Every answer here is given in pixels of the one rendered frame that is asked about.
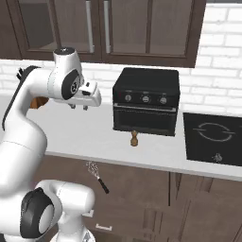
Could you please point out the dark brown glass cupboard door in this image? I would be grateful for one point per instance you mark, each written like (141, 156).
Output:
(41, 28)
(151, 28)

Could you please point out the black toaster oven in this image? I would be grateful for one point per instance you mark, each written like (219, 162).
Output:
(146, 100)

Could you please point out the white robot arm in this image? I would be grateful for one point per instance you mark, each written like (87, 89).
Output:
(22, 148)

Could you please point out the brown round object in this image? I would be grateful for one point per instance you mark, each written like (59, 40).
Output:
(38, 102)

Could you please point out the brown wooden pepper mill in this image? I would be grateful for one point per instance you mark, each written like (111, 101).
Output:
(134, 139)

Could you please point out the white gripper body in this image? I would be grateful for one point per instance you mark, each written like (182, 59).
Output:
(91, 98)

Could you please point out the dark brown lower cupboard door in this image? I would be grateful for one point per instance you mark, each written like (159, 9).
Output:
(208, 211)

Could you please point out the black hob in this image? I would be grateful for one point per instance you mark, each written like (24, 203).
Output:
(214, 138)

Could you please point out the dark brown open drawer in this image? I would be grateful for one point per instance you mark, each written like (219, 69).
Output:
(135, 195)

